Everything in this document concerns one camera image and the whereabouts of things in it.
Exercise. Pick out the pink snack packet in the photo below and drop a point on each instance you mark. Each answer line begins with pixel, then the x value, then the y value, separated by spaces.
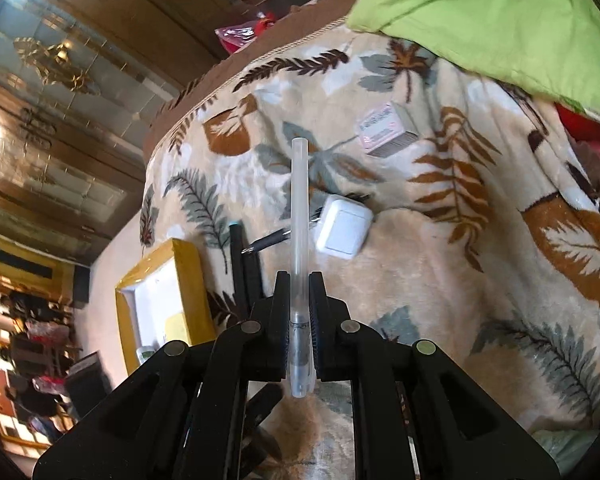
pixel 234 37

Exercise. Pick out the black pen with tip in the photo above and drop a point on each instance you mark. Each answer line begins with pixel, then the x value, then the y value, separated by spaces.
pixel 253 279

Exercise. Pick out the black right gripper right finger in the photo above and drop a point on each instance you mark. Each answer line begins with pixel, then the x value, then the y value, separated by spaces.
pixel 416 413

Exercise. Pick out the light green fluffy towel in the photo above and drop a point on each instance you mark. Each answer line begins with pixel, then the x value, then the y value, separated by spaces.
pixel 566 447

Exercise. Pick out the yellow cardboard tray box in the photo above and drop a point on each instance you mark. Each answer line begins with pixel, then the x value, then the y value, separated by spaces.
pixel 163 298

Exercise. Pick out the small pink matchbox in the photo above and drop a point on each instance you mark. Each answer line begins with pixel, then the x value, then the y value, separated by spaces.
pixel 386 130

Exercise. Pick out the black ballpoint pen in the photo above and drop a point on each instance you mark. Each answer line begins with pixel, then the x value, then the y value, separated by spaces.
pixel 270 240

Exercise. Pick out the black marker pen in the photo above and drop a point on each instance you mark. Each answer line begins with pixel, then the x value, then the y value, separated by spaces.
pixel 240 290

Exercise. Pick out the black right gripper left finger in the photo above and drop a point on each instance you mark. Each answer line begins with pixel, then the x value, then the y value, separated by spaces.
pixel 188 412

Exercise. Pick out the white bottle green label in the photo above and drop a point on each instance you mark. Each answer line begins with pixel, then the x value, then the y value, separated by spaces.
pixel 144 353

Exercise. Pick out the white square charger box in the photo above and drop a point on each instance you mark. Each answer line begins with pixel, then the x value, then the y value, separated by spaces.
pixel 342 227

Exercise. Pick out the leaf patterned beige blanket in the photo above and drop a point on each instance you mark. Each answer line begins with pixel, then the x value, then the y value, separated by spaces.
pixel 486 230

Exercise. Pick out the translucent white pen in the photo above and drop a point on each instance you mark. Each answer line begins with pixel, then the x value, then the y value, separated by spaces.
pixel 301 370

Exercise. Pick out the red cloth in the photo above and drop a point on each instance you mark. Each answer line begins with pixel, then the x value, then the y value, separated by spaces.
pixel 581 128

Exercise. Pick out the lime green blanket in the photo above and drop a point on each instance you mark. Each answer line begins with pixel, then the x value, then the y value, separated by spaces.
pixel 546 47

